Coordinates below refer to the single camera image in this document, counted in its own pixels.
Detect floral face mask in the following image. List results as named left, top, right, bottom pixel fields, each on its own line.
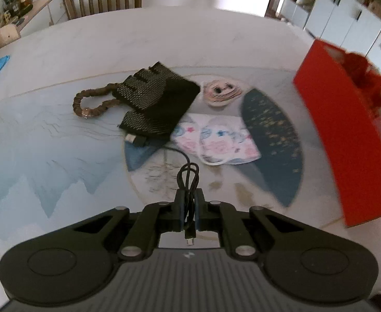
left=171, top=113, right=261, bottom=166

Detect white sideboard cabinet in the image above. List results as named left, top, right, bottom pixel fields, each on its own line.
left=17, top=0, right=68, bottom=37

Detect white wall cabinets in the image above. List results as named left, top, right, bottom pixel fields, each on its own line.
left=279, top=0, right=381, bottom=71

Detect red cloth bag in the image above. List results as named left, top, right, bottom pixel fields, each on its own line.
left=342, top=52, right=381, bottom=119

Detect black usb cable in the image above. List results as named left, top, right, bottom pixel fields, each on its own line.
left=123, top=134, right=201, bottom=247

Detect black striped knit pouch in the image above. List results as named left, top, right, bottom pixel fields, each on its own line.
left=112, top=62, right=200, bottom=139

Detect white red cardboard box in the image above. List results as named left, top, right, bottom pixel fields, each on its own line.
left=293, top=40, right=381, bottom=227

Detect brown scrunchie strap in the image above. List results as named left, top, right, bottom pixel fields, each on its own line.
left=71, top=82, right=123, bottom=120

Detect pink round coaster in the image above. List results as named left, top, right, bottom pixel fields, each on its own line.
left=202, top=80, right=243, bottom=108

